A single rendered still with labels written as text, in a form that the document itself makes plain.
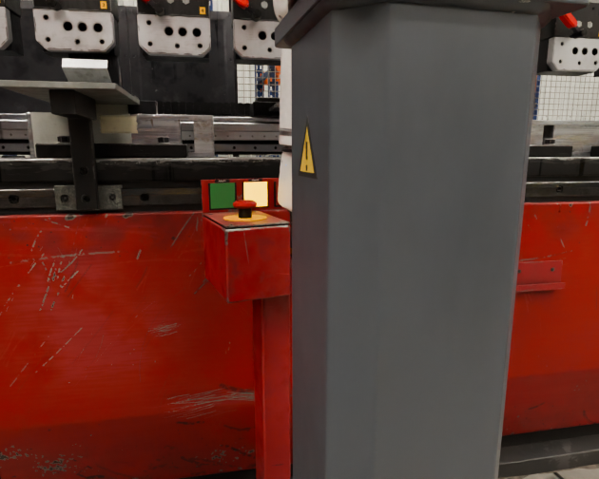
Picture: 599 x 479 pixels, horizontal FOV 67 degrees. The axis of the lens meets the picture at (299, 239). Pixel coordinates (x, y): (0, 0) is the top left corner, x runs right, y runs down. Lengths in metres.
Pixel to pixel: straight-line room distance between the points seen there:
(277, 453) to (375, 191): 0.69
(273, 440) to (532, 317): 0.74
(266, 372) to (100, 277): 0.41
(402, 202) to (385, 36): 0.10
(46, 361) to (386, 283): 0.89
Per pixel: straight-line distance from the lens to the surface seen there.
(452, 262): 0.34
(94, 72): 1.06
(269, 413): 0.87
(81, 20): 1.12
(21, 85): 0.88
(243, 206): 0.73
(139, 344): 1.06
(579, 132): 1.46
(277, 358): 0.83
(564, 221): 1.30
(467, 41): 0.33
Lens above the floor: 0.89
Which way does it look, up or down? 11 degrees down
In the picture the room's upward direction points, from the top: straight up
